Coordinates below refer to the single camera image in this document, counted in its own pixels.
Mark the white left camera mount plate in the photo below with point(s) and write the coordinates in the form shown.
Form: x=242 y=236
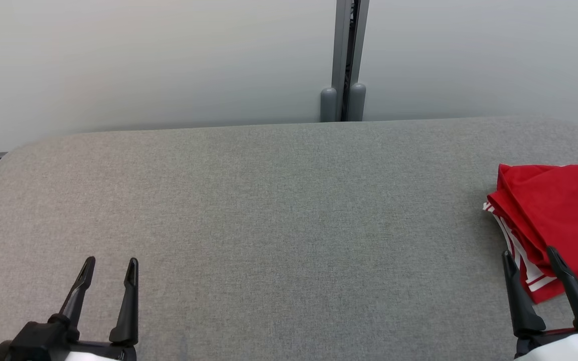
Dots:
x=91 y=357

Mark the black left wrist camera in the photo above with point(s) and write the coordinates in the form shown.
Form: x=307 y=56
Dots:
x=30 y=343

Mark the grey metal partition post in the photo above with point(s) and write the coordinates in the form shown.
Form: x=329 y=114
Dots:
x=349 y=45

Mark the white right camera mount plate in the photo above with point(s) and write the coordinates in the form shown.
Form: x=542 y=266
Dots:
x=575 y=348

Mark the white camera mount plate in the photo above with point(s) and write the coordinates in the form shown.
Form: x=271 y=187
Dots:
x=575 y=348
x=91 y=357

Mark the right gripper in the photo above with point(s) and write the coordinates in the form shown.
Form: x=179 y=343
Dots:
x=535 y=340

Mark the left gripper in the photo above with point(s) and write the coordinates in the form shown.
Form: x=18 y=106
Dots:
x=103 y=347

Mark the red white sports jersey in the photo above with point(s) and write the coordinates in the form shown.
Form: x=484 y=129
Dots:
x=550 y=205

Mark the grey cylindrical post bumper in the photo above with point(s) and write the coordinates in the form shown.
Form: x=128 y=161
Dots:
x=357 y=103
x=328 y=105

